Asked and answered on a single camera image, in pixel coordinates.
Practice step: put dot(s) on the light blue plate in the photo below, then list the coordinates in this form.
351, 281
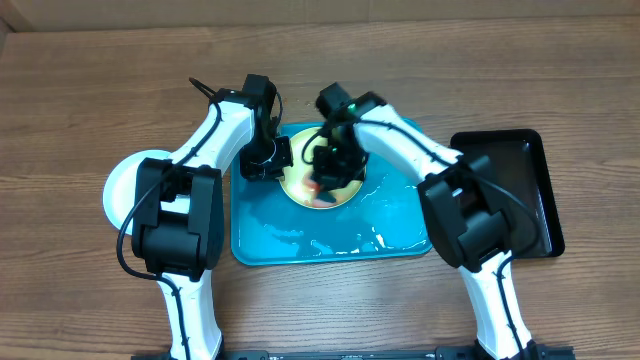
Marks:
119, 190

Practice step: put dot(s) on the black rectangular tray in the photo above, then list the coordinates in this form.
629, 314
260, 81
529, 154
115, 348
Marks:
521, 168

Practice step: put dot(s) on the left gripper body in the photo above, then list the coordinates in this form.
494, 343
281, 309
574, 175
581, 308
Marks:
267, 158

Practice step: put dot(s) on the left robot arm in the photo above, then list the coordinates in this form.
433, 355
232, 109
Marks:
177, 219

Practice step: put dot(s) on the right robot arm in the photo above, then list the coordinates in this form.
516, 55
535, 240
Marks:
468, 216

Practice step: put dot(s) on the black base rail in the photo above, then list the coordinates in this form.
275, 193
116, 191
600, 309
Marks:
537, 352

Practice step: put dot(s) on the yellow-green plate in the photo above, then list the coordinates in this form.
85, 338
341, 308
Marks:
293, 181

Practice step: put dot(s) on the teal plastic tray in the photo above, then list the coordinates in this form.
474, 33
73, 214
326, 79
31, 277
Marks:
383, 219

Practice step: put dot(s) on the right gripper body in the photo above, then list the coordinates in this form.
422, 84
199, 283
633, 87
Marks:
342, 167

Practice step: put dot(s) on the orange and dark green sponge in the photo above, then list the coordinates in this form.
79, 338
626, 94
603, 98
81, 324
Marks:
319, 197

